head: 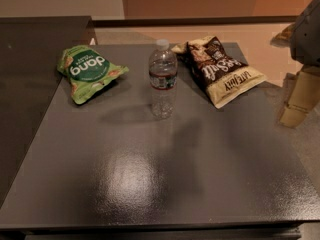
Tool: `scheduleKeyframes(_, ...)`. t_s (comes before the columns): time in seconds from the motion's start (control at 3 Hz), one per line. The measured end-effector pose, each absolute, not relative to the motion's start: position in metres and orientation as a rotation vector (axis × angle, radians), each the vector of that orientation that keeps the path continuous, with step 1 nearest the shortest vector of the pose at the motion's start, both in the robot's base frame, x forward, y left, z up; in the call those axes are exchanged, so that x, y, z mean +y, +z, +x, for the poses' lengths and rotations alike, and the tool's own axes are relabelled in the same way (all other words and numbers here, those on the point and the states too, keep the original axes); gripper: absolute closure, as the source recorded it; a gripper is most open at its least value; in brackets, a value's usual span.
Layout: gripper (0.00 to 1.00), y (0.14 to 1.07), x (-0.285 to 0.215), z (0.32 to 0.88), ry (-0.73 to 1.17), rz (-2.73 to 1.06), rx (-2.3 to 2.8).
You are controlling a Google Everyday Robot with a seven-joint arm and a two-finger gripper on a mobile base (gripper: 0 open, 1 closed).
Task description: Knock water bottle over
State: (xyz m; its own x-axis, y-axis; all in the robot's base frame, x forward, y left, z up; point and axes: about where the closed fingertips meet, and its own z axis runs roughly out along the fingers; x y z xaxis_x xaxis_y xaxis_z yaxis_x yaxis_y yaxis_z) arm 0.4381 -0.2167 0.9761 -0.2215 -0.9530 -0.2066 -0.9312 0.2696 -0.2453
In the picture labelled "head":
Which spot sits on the green dang snack bag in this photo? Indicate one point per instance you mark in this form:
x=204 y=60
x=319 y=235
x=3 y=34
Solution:
x=87 y=71

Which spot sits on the dark side table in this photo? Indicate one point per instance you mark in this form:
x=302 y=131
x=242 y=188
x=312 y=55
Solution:
x=29 y=51

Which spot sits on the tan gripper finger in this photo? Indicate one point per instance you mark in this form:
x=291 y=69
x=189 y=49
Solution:
x=304 y=96
x=285 y=34

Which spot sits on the grey robot gripper body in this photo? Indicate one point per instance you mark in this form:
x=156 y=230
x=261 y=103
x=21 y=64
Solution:
x=307 y=37

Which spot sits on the brown and cream chip bag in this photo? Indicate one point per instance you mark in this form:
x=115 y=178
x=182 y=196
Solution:
x=221 y=76

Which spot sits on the clear plastic water bottle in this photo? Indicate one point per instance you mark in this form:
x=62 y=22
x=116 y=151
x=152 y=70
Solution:
x=163 y=70

